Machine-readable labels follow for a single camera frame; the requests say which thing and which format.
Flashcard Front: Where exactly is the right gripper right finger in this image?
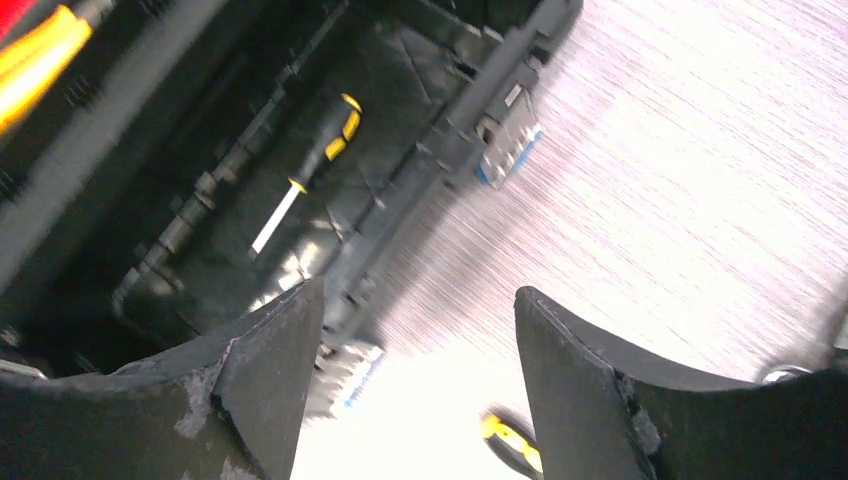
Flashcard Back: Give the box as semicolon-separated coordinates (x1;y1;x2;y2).
514;286;847;479

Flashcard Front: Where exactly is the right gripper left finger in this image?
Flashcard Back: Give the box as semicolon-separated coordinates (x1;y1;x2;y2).
1;278;324;479

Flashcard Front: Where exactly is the black plastic toolbox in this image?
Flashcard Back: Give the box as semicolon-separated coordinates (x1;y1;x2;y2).
1;1;582;417

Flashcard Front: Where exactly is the yellow black utility knife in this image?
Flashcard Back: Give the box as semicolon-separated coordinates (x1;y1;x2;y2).
1;5;93;133

